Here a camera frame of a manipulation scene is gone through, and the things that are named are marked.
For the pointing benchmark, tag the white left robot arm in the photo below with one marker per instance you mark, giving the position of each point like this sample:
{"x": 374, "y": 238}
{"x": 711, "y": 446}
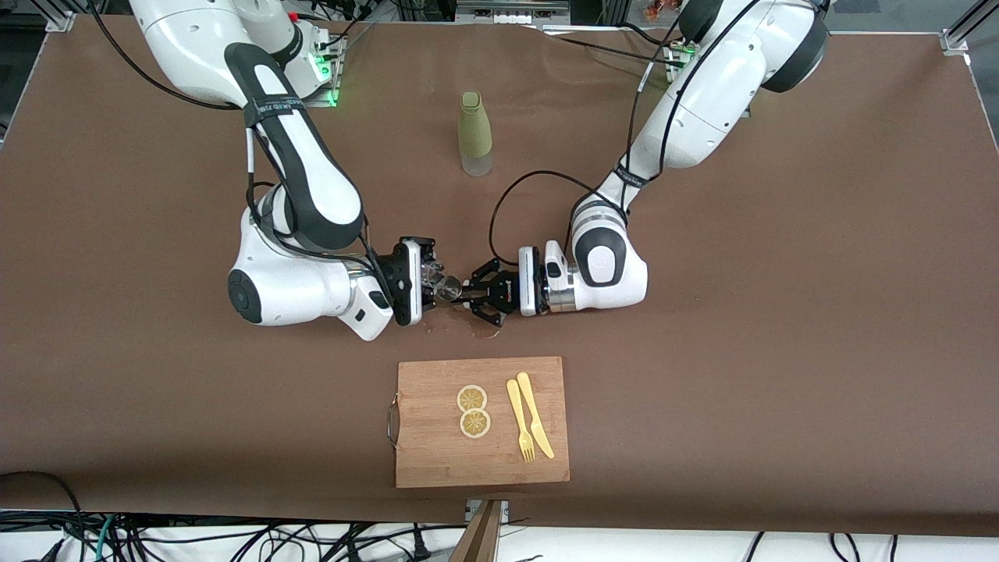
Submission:
{"x": 702, "y": 101}

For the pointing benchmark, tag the wooden camera post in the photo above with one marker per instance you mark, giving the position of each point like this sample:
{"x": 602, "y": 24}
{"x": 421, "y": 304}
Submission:
{"x": 478, "y": 538}

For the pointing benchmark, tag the liquid spill puddle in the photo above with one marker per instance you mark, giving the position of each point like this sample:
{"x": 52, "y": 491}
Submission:
{"x": 485, "y": 333}

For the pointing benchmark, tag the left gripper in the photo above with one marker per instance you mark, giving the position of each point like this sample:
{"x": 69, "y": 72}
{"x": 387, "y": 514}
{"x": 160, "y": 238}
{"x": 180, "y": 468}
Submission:
{"x": 502, "y": 293}

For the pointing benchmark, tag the yellow plastic knife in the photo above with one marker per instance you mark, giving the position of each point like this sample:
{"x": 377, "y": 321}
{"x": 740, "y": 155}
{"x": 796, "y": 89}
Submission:
{"x": 531, "y": 406}

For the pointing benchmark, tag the yellow plastic fork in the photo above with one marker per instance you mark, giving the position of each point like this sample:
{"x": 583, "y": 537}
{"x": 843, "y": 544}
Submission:
{"x": 517, "y": 414}

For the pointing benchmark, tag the wooden cutting board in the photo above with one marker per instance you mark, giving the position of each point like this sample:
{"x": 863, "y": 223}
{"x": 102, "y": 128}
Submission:
{"x": 437, "y": 460}

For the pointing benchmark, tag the aluminium frame profile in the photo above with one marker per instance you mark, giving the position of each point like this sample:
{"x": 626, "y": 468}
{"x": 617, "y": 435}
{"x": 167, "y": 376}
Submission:
{"x": 956, "y": 40}

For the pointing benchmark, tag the steel double cone jigger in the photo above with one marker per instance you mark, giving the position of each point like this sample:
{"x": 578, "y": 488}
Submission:
{"x": 451, "y": 287}

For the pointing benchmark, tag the grey power strip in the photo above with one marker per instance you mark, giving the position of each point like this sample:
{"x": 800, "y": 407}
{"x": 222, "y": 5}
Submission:
{"x": 511, "y": 12}

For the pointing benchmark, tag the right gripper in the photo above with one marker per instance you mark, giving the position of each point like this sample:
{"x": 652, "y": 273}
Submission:
{"x": 400, "y": 279}

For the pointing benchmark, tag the green sleeved glass bottle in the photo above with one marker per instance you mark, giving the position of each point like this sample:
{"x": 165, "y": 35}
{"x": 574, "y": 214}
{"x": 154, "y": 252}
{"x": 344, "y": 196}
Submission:
{"x": 474, "y": 133}

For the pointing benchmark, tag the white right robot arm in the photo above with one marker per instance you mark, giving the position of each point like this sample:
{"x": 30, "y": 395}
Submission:
{"x": 289, "y": 289}

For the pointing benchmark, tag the lemon slice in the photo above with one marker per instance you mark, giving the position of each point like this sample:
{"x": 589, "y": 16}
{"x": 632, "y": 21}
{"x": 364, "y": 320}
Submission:
{"x": 472, "y": 398}
{"x": 474, "y": 424}

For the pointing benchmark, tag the brown table cover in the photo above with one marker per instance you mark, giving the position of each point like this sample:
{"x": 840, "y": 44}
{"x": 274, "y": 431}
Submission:
{"x": 234, "y": 429}

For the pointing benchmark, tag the aluminium corner bracket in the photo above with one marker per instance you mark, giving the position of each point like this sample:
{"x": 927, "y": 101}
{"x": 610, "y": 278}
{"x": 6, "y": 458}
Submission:
{"x": 61, "y": 21}

